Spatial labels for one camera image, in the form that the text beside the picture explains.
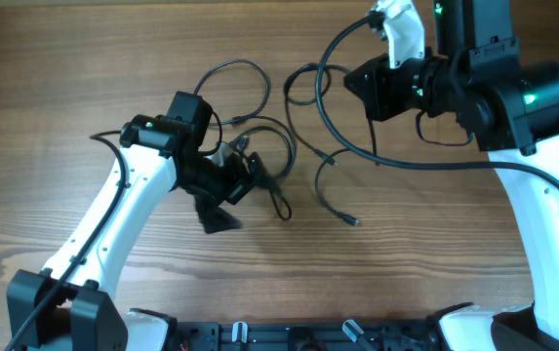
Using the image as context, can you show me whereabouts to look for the left camera cable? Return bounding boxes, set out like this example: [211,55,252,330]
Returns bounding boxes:
[3,130,131,351]

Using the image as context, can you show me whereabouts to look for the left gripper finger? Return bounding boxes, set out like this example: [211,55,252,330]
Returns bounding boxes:
[194,195,242,234]
[254,155,282,195]

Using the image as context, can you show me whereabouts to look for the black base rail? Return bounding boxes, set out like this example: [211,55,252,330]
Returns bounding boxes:
[166,320,441,351]

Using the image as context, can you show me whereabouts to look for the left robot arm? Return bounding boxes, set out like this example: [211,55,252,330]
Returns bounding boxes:
[6,92,288,350]

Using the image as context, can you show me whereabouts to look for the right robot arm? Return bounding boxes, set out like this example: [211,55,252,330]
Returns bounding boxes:
[344,0,559,350]

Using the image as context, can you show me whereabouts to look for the black USB cable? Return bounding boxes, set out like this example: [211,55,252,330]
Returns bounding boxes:
[282,62,379,228]
[192,58,298,222]

